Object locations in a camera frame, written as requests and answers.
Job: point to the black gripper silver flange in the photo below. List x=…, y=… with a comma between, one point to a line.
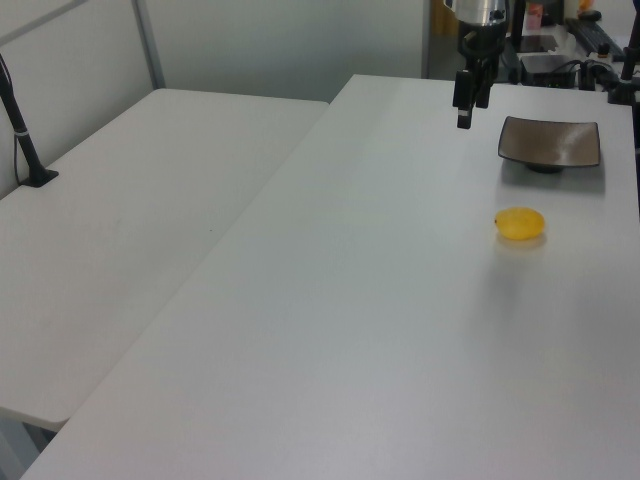
x=481, y=35

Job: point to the yellow lemon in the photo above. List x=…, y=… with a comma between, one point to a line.
x=520, y=223

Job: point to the brown square ceramic plate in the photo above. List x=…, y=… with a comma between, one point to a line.
x=550, y=142

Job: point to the grey cabinet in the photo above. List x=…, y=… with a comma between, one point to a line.
x=440, y=50

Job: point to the black small computer box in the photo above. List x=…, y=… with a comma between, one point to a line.
x=547, y=70

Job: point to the black flat tray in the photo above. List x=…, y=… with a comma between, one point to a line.
x=536, y=44

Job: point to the orange packet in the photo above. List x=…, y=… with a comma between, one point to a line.
x=534, y=15

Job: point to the black keyboard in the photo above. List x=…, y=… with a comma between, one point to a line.
x=595, y=35

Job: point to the black computer mouse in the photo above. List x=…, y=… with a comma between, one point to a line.
x=590, y=15

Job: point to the black clamped camera stand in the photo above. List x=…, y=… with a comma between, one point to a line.
x=624, y=80

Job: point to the grey metal partition post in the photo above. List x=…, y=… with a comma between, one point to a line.
x=150, y=45

